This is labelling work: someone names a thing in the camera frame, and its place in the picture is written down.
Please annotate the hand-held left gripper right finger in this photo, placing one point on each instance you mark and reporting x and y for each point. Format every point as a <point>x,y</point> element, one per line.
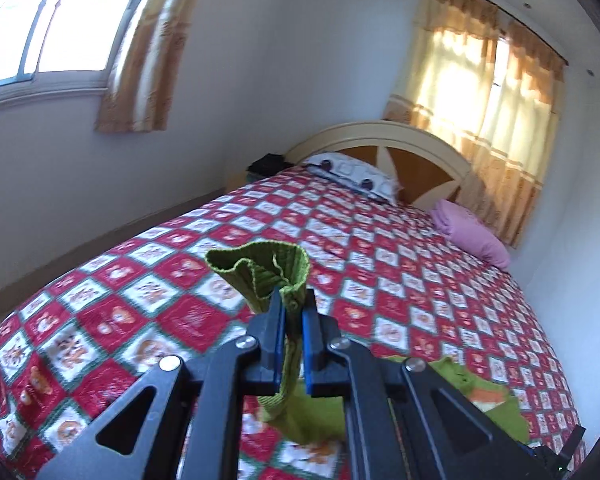
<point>308,360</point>

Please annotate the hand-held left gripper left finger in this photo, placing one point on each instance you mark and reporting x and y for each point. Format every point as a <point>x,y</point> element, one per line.
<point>279,355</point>

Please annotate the green knit sweater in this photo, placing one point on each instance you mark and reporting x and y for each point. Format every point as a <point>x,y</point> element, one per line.
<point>272,270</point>

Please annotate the red checked printed bedspread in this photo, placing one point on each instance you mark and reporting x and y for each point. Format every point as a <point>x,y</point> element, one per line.
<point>380,270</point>

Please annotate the white patterned pillow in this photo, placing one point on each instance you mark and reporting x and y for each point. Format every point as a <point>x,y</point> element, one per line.
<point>355,175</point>

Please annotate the dark object on nightstand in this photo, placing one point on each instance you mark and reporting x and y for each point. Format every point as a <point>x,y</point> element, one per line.
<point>270,164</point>

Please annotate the pink pillow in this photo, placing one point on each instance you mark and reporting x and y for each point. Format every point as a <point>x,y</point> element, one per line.
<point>467,232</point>

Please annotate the cream wooden headboard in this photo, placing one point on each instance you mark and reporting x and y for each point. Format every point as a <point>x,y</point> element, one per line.
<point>420,160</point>

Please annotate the beige patterned curtain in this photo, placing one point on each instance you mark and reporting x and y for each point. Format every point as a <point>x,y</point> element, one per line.
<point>480,90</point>
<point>155,50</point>

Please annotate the curtain rod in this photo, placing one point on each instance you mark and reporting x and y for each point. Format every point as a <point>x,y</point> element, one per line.
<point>530,30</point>

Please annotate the window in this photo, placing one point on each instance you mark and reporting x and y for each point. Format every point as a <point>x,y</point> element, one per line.
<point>55,15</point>

